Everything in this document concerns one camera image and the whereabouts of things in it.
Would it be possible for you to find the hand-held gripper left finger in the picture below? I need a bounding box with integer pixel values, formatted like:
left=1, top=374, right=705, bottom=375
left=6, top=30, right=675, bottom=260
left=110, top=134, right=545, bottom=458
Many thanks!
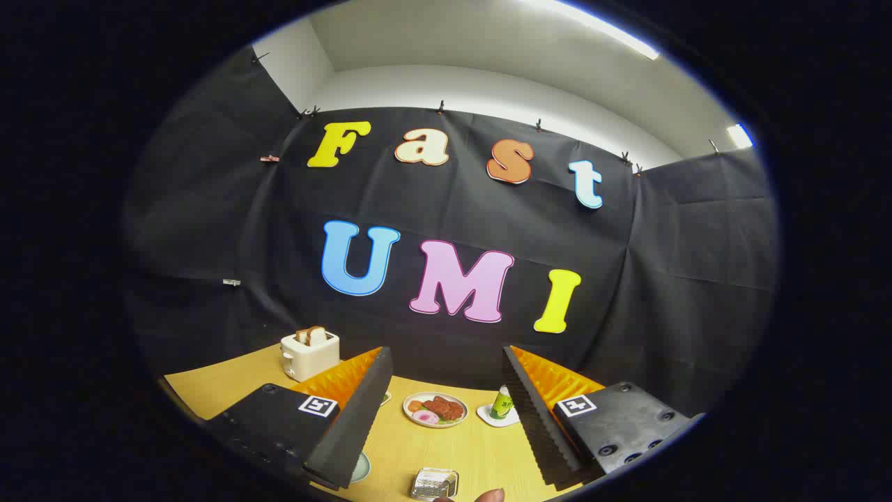
left=206, top=347, right=394, bottom=491

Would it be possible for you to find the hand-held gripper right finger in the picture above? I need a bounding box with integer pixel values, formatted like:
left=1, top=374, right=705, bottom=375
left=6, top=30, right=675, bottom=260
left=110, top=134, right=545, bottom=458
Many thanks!
left=502, top=345, right=705, bottom=489

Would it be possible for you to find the white coaster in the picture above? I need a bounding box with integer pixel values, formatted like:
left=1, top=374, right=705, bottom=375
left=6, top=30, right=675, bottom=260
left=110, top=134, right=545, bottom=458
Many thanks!
left=477, top=403, right=521, bottom=427

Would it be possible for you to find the white oval food plate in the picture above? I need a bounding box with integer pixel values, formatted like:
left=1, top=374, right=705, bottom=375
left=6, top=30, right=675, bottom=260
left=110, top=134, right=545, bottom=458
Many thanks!
left=403, top=392, right=469, bottom=428

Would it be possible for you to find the white toaster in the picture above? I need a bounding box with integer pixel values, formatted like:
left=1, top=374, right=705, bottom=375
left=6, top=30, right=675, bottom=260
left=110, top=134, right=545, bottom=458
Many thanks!
left=280, top=326, right=341, bottom=382

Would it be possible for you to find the brown steak piece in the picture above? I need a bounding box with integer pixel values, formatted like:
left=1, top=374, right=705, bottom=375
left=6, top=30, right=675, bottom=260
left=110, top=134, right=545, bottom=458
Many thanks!
left=423, top=396, right=465, bottom=421

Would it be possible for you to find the perforated metal tray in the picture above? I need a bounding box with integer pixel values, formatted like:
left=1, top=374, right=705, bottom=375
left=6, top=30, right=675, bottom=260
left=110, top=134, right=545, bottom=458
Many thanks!
left=410, top=467, right=460, bottom=501

